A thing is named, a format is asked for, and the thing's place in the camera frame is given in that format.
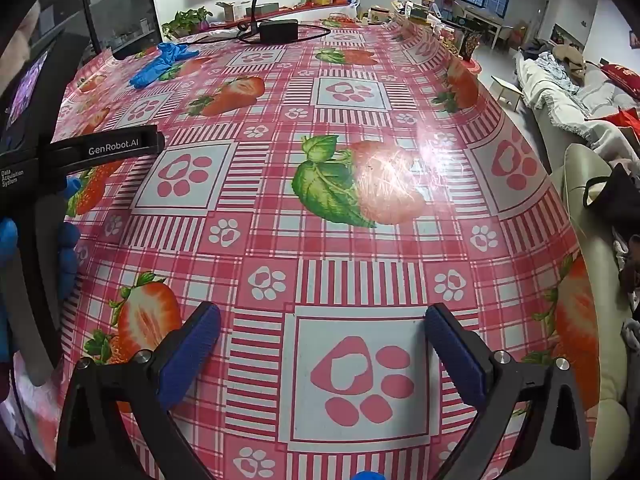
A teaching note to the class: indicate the white side table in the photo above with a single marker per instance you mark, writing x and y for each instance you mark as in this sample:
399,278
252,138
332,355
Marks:
484,22

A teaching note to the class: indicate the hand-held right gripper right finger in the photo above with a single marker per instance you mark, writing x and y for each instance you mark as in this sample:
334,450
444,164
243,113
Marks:
452,355

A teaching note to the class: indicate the person's left hand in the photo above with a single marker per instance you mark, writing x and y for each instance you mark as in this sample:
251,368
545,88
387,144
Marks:
7,270

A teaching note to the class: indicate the open cardboard box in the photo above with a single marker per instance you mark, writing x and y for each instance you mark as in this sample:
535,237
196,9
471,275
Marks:
231,11

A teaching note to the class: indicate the black power adapter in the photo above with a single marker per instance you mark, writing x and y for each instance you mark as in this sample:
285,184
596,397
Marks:
278,30

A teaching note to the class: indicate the green potted plant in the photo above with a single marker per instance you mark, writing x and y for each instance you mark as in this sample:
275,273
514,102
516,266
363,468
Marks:
187,20

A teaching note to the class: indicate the beige chair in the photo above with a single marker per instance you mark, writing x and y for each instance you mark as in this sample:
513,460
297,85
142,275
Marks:
595,270

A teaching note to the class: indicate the black cloth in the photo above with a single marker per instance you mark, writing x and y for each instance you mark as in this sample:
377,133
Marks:
615,195

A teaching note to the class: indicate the strawberry printed pink tablecloth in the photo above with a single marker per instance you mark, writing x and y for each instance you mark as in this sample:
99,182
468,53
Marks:
320,240

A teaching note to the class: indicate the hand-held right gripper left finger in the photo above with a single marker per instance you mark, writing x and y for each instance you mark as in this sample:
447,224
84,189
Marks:
197,340

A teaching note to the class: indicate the small wooden stool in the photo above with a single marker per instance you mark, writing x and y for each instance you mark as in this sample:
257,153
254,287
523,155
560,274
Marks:
507,91

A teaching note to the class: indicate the pile of assorted packages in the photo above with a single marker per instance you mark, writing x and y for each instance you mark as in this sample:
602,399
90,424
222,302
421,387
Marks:
450,35

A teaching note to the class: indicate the crumpled blue disposable glove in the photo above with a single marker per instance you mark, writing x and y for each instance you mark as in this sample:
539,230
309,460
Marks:
160,62

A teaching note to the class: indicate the cloth covered sofa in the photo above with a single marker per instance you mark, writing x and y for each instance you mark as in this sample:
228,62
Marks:
555,95

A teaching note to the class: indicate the red cushion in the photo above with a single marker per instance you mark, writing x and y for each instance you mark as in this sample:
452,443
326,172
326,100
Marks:
620,79

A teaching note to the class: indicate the glass door cabinet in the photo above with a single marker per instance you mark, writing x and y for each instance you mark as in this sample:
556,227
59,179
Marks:
120,10

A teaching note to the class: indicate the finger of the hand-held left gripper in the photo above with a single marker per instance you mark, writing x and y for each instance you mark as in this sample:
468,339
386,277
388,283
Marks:
120,149
130,53

